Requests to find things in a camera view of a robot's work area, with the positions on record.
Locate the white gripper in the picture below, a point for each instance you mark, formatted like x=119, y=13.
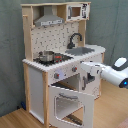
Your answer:
x=93, y=68

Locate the white oven door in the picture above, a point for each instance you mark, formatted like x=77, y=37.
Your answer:
x=63, y=102

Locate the small steel pot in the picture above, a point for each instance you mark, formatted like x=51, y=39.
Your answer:
x=46, y=56

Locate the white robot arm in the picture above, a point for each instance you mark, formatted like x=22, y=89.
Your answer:
x=117, y=74

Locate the wooden toy kitchen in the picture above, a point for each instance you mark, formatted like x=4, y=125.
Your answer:
x=38, y=78

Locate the right red stove knob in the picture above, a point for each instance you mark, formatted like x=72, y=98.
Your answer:
x=74, y=69

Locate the red stove knob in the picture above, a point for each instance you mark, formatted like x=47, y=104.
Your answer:
x=74, y=69
x=56, y=75

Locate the grey toy sink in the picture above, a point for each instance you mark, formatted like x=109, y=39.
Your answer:
x=79, y=51

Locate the black toy faucet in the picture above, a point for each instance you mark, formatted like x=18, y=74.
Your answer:
x=73, y=40

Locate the black stovetop with red burners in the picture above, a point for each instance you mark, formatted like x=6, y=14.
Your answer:
x=58, y=58

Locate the left red stove knob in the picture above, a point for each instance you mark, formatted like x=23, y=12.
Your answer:
x=56, y=75

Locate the toy microwave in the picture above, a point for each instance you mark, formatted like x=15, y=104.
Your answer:
x=78, y=11

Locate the grey range hood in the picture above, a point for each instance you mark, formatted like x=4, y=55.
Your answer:
x=48, y=18

